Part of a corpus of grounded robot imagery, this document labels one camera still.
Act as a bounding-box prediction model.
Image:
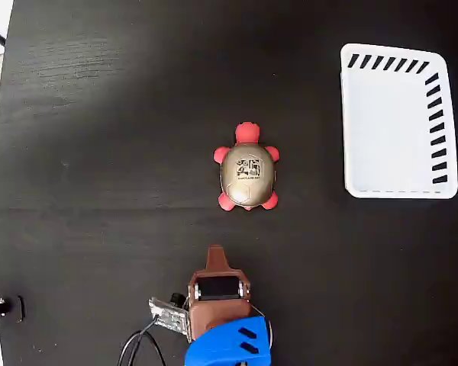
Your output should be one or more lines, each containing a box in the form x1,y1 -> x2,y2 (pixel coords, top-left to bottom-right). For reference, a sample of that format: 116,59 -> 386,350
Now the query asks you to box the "red turtle toy gold shell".
212,121 -> 281,212

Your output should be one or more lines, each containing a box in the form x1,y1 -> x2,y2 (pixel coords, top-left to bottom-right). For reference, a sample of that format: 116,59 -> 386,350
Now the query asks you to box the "small camera circuit board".
148,291 -> 190,337

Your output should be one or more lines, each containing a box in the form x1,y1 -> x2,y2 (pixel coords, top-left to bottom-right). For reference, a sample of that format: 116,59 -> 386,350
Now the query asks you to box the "white plastic basket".
339,43 -> 458,200

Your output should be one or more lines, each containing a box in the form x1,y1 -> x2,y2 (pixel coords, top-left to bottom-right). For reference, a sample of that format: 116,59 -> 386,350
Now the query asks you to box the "black table clamp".
0,295 -> 26,324

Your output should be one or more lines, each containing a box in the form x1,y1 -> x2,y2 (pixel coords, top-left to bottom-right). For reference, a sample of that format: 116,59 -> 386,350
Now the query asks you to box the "red white black servo wire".
250,303 -> 273,346

